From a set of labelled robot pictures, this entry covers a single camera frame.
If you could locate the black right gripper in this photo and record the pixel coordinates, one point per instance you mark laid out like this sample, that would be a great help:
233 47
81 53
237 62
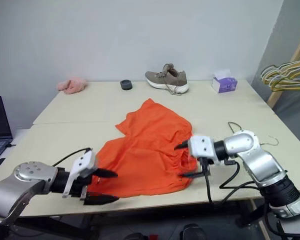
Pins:
204 166

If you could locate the wooden table leg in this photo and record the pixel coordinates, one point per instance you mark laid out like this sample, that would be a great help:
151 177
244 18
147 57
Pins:
261 225

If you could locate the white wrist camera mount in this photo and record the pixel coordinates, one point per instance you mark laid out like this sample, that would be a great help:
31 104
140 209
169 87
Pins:
83 162
202 147

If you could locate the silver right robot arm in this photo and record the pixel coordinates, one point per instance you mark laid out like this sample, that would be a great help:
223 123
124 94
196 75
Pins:
262 160

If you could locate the clothes hangers on rack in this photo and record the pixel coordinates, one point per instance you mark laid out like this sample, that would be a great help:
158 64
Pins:
281 87

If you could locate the pink fluffy cloth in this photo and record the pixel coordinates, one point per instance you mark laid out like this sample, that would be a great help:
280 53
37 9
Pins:
72 85

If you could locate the dark rounded shape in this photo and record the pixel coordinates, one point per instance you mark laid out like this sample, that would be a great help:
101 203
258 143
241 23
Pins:
136 236
191 232

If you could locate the taupe sneaker with white sole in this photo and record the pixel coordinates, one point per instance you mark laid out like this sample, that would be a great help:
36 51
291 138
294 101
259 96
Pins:
165 77

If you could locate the orange shorts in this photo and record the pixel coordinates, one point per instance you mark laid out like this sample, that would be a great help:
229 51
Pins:
145 140

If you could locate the black round container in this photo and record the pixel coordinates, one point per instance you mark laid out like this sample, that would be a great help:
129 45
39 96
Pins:
126 85

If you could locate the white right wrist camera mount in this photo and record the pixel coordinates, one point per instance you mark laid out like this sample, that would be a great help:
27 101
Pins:
202 147

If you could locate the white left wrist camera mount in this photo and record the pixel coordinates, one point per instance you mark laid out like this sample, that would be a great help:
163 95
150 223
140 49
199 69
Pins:
83 162

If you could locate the purple white tissue box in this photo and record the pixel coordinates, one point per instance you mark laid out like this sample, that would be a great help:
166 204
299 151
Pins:
226 85

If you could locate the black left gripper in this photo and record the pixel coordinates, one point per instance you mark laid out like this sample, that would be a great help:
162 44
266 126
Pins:
81 186

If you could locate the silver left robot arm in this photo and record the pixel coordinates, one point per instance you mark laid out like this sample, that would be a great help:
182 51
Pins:
27 175

